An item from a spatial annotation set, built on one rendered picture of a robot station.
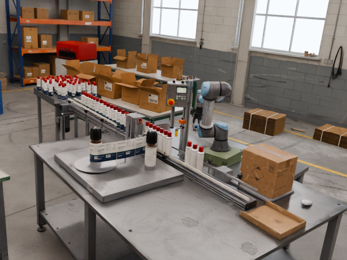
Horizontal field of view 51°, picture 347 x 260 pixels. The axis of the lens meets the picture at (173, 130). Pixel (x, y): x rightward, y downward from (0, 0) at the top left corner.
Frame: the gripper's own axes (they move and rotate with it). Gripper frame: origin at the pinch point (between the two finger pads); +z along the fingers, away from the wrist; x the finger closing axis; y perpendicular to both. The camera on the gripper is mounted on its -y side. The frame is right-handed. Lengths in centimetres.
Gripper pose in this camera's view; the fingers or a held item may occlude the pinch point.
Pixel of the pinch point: (195, 126)
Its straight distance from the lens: 343.0
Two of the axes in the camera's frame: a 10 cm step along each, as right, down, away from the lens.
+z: -0.7, 9.5, 3.0
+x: 6.6, -1.8, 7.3
